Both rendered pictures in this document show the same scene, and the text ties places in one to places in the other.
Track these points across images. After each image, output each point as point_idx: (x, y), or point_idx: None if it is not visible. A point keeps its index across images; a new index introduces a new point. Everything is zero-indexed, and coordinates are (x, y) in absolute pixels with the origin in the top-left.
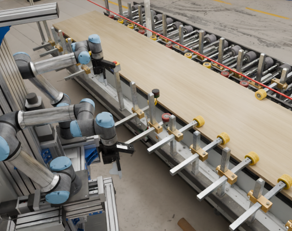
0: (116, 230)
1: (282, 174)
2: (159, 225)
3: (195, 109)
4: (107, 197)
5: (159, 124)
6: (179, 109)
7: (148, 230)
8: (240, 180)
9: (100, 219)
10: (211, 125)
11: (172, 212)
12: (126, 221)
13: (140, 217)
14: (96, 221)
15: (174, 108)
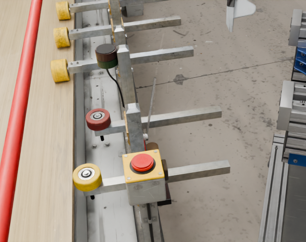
0: (272, 175)
1: (53, 2)
2: (192, 201)
3: (28, 109)
4: (275, 236)
5: (123, 121)
6: (55, 121)
7: (213, 200)
8: (80, 58)
9: (296, 203)
10: (43, 72)
11: (160, 210)
12: (244, 230)
13: (218, 225)
14: (304, 202)
15: (62, 127)
